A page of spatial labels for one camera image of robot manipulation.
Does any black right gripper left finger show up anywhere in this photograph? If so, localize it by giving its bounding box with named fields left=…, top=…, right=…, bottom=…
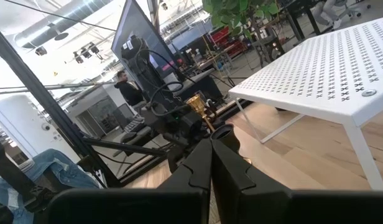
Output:
left=156, top=139, right=213, bottom=191

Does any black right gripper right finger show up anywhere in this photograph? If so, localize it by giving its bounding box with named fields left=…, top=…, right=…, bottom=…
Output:
left=211, top=139, right=293, bottom=224

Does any tall gold candle holder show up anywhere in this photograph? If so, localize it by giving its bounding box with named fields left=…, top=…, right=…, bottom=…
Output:
left=185, top=95, right=253, bottom=165

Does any tall black candle holder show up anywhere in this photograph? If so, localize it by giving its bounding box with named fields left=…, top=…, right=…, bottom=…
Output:
left=210, top=123, right=241, bottom=154

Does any person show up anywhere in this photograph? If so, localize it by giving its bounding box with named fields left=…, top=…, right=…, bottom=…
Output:
left=113, top=70, right=145, bottom=108
left=311, top=0, right=363, bottom=30

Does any red tool cabinet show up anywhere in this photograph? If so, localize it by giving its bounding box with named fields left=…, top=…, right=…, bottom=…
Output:
left=210, top=26, right=242, bottom=57

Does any dark flat monitor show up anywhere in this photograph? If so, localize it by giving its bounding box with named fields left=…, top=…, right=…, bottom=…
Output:
left=110, top=0, right=188, bottom=94

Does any green leafy plant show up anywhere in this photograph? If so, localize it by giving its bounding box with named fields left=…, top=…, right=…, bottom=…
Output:
left=201, top=0, right=281, bottom=63

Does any blue denim fabric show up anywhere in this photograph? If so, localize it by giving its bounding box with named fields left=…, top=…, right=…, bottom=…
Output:
left=0, top=148, right=101, bottom=224

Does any white perforated metal shelf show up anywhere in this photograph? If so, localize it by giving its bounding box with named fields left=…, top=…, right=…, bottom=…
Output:
left=228, top=15, right=383, bottom=191

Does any black table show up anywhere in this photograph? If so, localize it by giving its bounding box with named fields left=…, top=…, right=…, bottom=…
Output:
left=284, top=0, right=323, bottom=41

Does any black frame post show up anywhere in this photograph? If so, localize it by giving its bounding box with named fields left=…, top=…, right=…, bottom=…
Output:
left=0, top=23, right=122, bottom=189

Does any silver ventilation duct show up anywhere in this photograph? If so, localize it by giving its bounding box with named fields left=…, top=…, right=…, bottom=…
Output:
left=14, top=0, right=114, bottom=49

